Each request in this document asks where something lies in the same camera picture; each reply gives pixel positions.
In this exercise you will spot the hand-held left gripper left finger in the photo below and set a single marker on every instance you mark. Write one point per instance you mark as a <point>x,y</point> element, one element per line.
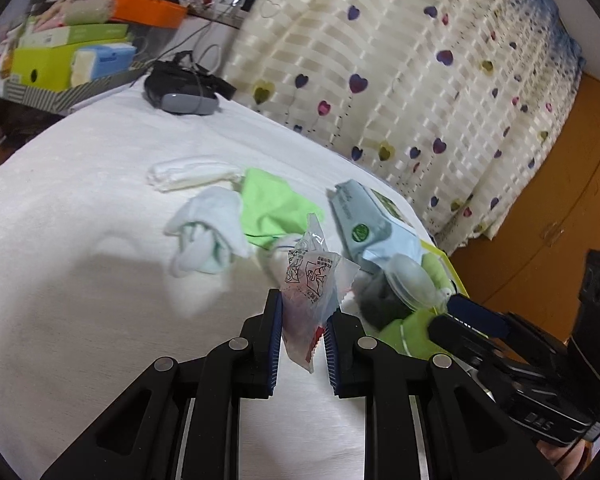
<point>275,345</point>

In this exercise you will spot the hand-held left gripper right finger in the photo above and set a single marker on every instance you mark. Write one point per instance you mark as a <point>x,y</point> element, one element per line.
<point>331,355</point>

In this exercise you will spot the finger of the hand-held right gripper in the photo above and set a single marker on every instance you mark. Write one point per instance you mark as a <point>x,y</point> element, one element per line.
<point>455,335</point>
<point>480,315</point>

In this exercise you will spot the yellow-green cardboard box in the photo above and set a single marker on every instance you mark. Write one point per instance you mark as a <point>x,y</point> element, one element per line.
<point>457,275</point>

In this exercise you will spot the clear printed plastic bag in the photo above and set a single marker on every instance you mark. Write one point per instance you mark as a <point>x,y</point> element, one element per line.
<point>307,280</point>

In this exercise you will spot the white gauze towel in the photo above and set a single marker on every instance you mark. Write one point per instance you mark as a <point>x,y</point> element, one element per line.
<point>190,172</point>

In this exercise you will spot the green lidded jar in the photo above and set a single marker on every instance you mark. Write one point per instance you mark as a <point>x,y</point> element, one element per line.
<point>405,332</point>

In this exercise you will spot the clear jar with dark contents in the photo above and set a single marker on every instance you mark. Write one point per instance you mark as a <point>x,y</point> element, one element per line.
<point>380,305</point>

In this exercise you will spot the blue wet wipes pack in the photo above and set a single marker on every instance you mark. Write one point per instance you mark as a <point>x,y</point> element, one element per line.
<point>370,230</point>

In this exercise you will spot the white pale blue sock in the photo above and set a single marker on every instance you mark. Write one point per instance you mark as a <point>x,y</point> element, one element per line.
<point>210,230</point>

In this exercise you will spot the bright green cloth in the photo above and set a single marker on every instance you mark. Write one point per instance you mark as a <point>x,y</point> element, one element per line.
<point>275,205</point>

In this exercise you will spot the wooden wardrobe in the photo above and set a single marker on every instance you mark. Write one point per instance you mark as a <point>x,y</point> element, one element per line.
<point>555,185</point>

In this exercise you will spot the cream curtain with hearts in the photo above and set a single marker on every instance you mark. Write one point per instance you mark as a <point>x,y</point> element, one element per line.
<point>405,85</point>

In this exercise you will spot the black grey headset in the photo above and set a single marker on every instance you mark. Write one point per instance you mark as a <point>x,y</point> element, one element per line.
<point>180,92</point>

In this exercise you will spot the blue tissue pack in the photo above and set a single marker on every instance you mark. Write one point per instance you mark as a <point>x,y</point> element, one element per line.
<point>105,62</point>

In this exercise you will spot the striped grey tray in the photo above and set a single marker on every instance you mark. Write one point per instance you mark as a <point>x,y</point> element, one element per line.
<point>55,97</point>

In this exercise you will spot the lime green box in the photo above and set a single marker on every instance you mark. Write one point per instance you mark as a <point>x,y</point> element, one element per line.
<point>45,67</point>

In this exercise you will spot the green and white box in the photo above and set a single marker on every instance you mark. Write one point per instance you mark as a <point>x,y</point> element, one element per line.
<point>75,35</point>

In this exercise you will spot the floral rolled towel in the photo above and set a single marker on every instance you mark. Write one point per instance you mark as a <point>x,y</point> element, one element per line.
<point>80,12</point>

